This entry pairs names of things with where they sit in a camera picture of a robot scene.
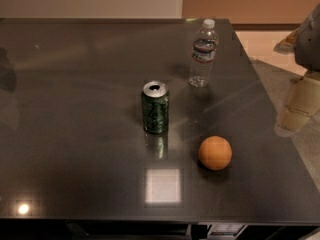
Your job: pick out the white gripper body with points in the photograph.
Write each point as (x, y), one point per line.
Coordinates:
(308, 47)

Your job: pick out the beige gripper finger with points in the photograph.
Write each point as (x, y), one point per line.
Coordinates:
(306, 95)
(293, 114)

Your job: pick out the clear plastic water bottle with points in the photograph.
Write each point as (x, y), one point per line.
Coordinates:
(203, 54)

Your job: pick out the green soda can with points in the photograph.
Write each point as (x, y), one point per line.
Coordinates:
(155, 107)

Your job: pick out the orange ball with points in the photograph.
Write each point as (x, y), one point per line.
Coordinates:
(215, 153)

